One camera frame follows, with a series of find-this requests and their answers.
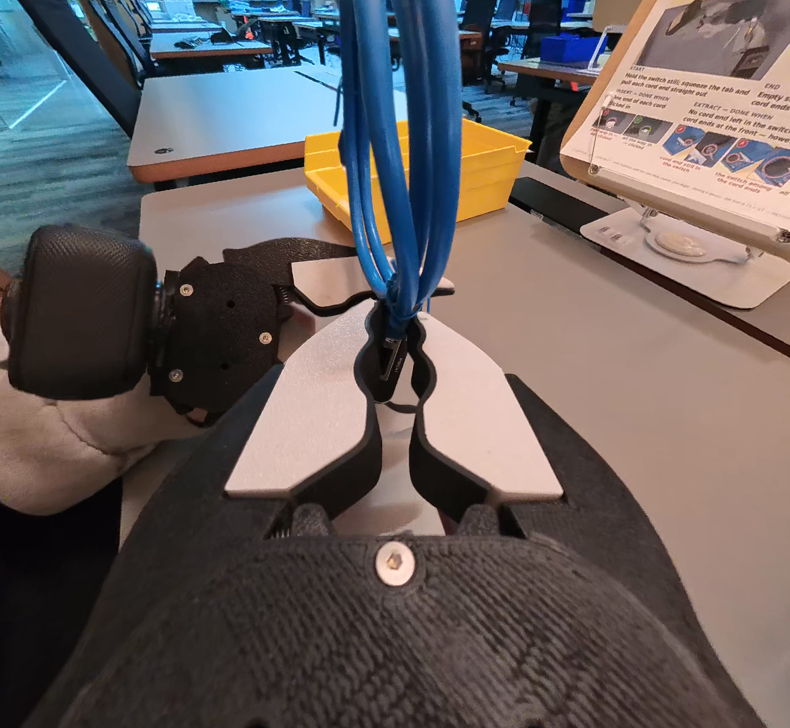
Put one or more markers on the instruction sheet on stand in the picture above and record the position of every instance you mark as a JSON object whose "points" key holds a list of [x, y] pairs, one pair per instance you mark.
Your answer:
{"points": [[710, 215]]}

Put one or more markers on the black ethernet splitter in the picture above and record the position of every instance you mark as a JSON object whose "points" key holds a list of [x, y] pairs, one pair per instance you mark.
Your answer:
{"points": [[392, 370]]}

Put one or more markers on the person's left forearm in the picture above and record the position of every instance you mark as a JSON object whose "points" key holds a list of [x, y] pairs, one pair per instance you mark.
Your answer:
{"points": [[62, 450]]}

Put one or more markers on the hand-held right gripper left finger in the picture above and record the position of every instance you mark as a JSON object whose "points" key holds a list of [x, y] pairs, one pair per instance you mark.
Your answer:
{"points": [[308, 419]]}

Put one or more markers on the grey table with wooden edge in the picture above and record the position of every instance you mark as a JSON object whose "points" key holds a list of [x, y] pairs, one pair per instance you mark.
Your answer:
{"points": [[234, 117]]}

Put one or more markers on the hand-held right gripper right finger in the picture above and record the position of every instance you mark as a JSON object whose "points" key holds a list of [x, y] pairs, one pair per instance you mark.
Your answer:
{"points": [[481, 425]]}

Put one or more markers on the white stand base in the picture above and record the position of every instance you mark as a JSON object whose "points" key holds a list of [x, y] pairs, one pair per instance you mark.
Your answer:
{"points": [[710, 277]]}

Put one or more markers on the clear acrylic sign holder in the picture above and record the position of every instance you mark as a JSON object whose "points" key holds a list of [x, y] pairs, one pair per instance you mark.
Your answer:
{"points": [[605, 49]]}

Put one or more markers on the yellow plastic bin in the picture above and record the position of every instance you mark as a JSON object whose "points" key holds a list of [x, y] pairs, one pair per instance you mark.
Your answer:
{"points": [[487, 166]]}

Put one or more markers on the blue plastic bin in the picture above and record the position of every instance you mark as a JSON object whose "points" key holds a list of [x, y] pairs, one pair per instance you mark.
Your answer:
{"points": [[568, 49]]}

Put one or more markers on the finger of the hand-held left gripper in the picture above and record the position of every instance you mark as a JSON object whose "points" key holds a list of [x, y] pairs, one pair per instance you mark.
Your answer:
{"points": [[327, 280]]}

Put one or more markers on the black office chair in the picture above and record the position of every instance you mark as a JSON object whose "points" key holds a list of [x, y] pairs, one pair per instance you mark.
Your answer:
{"points": [[80, 55]]}

